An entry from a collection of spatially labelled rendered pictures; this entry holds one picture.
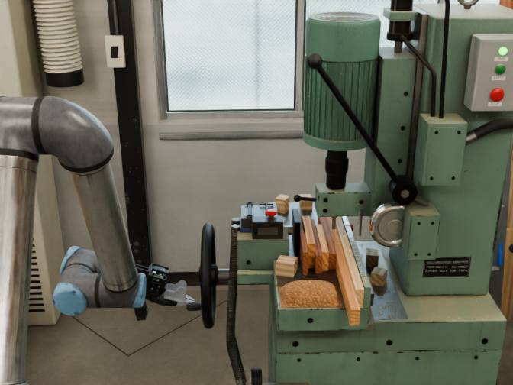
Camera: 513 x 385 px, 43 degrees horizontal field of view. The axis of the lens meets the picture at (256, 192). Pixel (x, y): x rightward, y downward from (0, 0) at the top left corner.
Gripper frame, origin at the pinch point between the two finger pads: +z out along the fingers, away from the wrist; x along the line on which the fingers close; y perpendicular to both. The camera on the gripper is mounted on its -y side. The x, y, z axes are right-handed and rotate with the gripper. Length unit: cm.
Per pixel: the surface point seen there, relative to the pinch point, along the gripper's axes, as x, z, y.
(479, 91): -21, 41, 86
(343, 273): -26, 29, 37
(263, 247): -12.2, 11.6, 30.0
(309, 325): -35.2, 23.7, 25.7
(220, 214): 121, 14, -25
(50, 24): 101, -78, 39
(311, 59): -20, 4, 80
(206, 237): -8.5, -2.7, 25.8
